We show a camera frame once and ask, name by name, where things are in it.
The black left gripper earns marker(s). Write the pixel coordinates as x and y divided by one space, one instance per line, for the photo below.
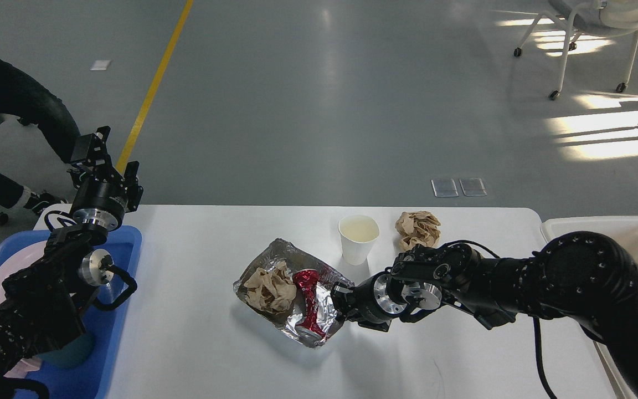
98 202

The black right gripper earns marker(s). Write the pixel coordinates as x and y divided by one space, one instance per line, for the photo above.
373 304

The aluminium foil tray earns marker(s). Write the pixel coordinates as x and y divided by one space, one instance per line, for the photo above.
296 260

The pink plate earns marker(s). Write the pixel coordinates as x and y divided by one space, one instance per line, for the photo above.
19 260

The dark green mug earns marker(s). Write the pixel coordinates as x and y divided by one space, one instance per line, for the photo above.
71 355

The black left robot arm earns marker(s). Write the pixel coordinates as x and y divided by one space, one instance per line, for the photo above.
45 303

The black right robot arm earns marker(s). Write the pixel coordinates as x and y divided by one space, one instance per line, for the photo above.
584 275

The white paper cup left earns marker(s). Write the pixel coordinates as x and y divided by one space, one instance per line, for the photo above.
357 234

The crumpled brown paper in tray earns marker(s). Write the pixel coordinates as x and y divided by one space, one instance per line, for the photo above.
271 291

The crumpled brown paper ball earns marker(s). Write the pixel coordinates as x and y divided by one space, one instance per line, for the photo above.
417 228

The clear floor plate left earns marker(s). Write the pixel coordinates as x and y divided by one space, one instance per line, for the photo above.
444 188

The clear floor plate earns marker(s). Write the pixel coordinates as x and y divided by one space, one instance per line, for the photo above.
473 187
444 188

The person in dark clothes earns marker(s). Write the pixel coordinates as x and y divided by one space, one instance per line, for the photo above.
22 96

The clear floor plate right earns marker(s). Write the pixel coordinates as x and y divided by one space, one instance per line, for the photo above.
473 187

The pink mug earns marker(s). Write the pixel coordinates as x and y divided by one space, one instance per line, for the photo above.
24 367

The white plastic bin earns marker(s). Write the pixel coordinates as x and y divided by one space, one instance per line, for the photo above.
624 230

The white chair right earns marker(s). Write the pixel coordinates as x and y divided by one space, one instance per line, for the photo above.
596 18

